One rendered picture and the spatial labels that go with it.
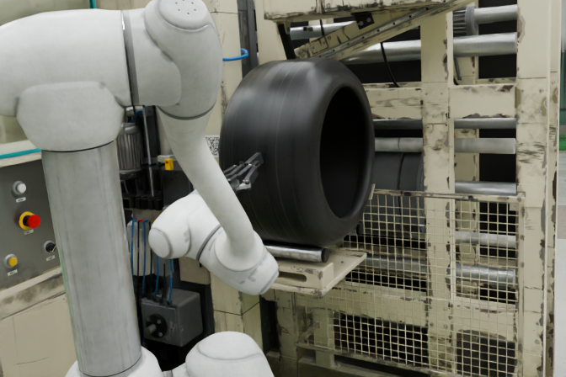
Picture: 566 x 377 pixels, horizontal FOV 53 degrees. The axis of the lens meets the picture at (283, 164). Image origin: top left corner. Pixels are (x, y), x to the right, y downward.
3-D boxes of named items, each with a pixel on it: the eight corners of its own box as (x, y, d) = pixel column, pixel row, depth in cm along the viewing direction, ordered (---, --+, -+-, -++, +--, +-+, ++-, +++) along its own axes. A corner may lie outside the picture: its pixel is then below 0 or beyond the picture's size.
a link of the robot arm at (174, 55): (213, 57, 93) (128, 63, 90) (219, -32, 78) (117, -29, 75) (226, 122, 87) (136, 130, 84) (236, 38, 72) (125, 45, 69)
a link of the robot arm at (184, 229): (176, 214, 138) (220, 244, 135) (134, 248, 125) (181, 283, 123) (186, 182, 131) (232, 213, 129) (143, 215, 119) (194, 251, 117)
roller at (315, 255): (231, 235, 188) (236, 241, 191) (225, 246, 186) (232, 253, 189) (326, 245, 171) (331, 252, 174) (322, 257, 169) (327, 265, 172)
